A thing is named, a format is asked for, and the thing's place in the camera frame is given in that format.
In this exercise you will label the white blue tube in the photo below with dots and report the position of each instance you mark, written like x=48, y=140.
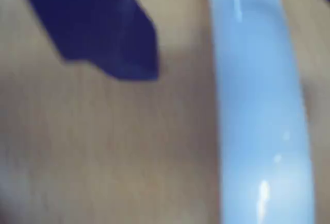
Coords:
x=260, y=105

